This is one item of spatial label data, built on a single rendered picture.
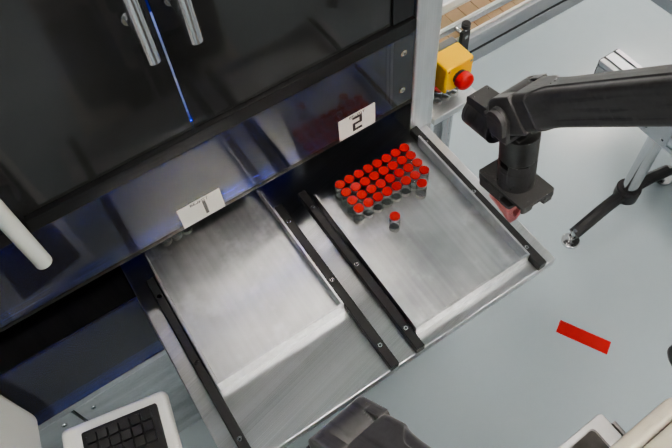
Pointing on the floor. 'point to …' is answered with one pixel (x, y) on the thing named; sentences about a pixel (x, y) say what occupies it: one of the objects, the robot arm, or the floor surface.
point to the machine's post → (425, 33)
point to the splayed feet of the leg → (614, 204)
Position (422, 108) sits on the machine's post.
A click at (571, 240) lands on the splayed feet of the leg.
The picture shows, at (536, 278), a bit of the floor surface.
